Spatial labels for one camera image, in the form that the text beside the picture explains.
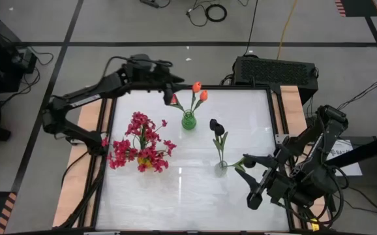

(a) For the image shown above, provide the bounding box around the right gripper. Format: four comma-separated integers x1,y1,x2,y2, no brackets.
234,153,303,210

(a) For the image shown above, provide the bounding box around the black floor cable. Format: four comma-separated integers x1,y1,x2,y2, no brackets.
243,0,260,56

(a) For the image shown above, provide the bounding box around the black overhead support beam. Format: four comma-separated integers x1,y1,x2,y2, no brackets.
325,130,377,174

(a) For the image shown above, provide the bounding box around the white paper sign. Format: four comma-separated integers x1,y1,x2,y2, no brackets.
325,138,363,177

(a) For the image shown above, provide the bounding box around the yellow glass vase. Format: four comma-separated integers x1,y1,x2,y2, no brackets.
137,155,153,170

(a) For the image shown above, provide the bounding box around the green glass vase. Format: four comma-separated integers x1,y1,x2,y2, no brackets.
181,109,198,131

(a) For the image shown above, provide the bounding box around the black power strip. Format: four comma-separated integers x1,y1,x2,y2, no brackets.
139,0,160,9

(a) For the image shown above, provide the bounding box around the black perforated computer case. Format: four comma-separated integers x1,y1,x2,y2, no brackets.
233,55,320,105

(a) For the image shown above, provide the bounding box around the red carnation stem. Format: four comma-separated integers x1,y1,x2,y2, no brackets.
137,139,178,174

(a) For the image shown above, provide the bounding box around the yellow cable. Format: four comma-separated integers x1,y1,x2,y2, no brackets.
275,0,299,61

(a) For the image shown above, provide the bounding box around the orange artificial tulip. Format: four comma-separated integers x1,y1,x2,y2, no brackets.
191,89,209,114
170,93,187,114
189,81,203,114

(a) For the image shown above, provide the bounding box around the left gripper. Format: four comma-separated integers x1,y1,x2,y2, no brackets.
123,54,192,106

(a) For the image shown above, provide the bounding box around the black metal frame post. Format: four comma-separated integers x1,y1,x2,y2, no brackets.
56,83,336,235

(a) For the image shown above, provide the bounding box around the wooden base board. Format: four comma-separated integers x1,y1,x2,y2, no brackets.
52,84,332,229

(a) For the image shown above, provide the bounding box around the clear glass vase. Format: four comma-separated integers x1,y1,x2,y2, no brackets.
213,160,228,178

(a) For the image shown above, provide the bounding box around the coiled black cable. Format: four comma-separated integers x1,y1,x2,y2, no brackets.
186,0,228,27

